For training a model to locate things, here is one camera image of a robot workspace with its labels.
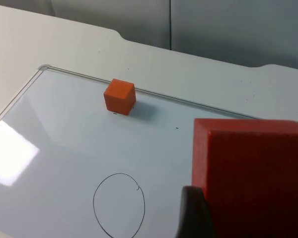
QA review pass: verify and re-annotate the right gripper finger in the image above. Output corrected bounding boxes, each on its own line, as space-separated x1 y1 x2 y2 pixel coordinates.
173 185 217 238

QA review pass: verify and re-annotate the red cube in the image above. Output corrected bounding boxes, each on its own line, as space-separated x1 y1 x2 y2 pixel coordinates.
191 118 298 238

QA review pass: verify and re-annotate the orange cube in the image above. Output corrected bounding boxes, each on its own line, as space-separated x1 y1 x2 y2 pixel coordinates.
103 78 137 117

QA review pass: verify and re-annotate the grey-framed whiteboard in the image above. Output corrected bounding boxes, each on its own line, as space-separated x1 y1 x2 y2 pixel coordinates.
0 64 298 238

